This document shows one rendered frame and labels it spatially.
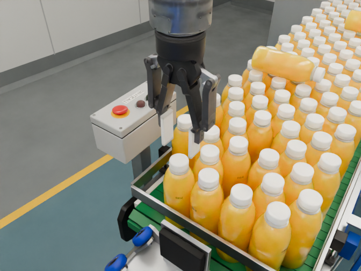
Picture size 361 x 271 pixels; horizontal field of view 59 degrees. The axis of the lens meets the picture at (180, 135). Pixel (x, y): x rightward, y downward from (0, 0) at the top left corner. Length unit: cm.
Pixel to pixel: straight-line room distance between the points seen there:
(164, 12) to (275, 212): 36
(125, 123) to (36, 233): 137
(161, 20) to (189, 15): 4
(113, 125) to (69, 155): 168
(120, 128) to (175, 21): 33
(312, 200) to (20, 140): 231
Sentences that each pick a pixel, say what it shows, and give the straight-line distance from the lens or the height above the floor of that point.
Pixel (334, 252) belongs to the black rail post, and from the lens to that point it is 75.
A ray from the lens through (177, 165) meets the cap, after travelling 62.
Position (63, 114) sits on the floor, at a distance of 281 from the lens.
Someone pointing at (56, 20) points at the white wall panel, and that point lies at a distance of 346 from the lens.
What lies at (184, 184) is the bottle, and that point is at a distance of 64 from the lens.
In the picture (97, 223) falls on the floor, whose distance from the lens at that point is 192.
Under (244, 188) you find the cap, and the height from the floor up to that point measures 109.
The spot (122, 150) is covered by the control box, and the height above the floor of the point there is 104.
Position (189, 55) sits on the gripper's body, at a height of 132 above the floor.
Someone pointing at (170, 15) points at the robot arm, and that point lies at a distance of 44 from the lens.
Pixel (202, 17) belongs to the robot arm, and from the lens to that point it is 45.
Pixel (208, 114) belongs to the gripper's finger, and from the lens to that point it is 51.
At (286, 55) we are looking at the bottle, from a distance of 91.
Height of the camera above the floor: 152
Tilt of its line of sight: 39 degrees down
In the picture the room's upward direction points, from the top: straight up
